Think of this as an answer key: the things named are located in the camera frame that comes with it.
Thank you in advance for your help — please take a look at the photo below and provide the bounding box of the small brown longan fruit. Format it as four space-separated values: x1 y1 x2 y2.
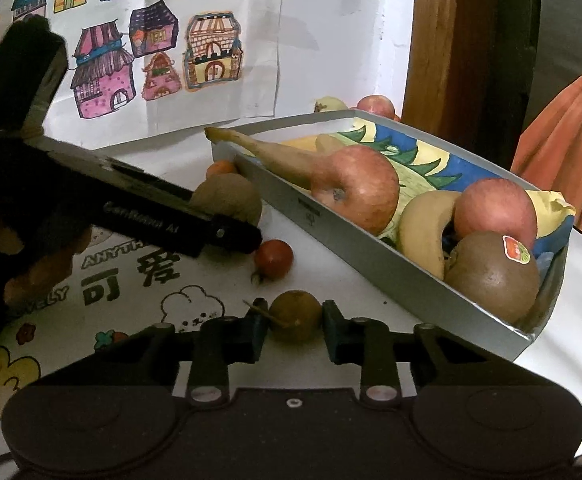
243 290 323 344

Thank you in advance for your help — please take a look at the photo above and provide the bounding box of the red cherry tomato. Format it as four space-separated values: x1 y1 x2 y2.
252 240 294 282

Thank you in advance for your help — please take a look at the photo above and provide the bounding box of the orange-red apple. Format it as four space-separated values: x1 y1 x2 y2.
311 144 399 235

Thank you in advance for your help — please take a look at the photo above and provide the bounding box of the large red apple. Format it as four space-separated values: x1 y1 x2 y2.
453 178 538 249

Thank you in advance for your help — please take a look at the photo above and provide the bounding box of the large brown kiwi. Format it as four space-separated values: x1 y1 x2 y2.
189 174 263 255

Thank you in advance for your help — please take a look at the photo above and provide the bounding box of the left hand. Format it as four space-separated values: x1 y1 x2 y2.
0 224 92 307

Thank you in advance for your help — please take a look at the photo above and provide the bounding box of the curved yellow banana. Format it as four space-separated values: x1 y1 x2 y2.
396 191 462 280

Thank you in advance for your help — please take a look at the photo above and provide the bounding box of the grey fruit tray box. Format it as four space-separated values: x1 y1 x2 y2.
205 110 574 359

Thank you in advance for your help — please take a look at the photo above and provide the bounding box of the brown kiwi with sticker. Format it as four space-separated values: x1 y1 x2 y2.
444 231 541 324

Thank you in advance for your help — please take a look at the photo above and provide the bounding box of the small orange tangerine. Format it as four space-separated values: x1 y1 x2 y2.
205 160 239 180

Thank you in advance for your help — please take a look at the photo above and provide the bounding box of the houses drawing paper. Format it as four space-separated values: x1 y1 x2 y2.
0 0 281 148

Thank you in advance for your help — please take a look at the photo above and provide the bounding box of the red apple behind tray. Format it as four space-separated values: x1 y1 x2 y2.
355 94 401 122

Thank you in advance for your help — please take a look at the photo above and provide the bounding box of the green apple behind tray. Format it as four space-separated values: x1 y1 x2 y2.
314 96 349 113

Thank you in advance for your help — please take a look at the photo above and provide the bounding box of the girl in orange dress poster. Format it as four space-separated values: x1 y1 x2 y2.
512 75 582 230

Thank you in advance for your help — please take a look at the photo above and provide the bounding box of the brown wooden door frame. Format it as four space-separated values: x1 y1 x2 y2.
402 0 541 168

